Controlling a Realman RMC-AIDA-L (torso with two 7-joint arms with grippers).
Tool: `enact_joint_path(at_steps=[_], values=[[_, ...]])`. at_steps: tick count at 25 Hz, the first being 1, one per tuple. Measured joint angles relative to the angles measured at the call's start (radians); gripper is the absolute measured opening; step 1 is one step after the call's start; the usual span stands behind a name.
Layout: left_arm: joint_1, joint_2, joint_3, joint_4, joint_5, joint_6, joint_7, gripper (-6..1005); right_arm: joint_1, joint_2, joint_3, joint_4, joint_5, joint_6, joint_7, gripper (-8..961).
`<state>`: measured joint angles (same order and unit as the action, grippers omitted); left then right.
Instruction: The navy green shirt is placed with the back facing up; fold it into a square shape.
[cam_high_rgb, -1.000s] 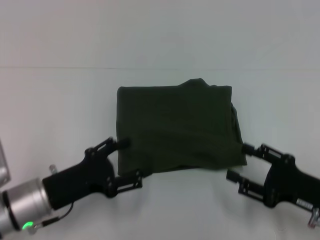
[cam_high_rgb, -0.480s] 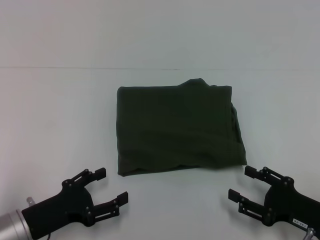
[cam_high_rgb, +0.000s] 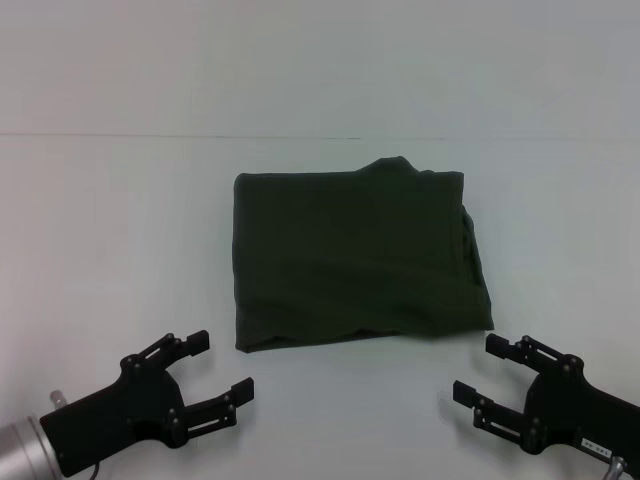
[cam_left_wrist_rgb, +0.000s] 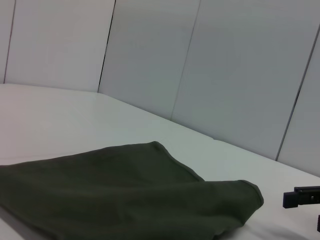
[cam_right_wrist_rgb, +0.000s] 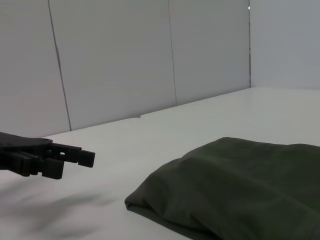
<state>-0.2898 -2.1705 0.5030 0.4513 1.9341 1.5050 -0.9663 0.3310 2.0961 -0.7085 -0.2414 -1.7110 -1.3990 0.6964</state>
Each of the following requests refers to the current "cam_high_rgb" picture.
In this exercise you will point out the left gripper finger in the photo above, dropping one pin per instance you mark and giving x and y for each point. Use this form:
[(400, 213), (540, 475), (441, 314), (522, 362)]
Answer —
[(195, 341), (242, 391)]

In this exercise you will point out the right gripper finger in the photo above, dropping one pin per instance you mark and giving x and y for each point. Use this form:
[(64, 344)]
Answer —
[(505, 346), (467, 392)]

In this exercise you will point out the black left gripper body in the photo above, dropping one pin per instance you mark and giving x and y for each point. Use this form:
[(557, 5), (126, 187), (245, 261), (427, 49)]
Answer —
[(120, 410)]

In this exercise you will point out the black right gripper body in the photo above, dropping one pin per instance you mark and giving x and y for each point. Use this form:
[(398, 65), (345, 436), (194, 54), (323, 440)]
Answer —
[(575, 410)]

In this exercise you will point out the dark green t-shirt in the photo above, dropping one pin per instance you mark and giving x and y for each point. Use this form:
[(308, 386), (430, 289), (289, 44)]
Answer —
[(360, 255)]

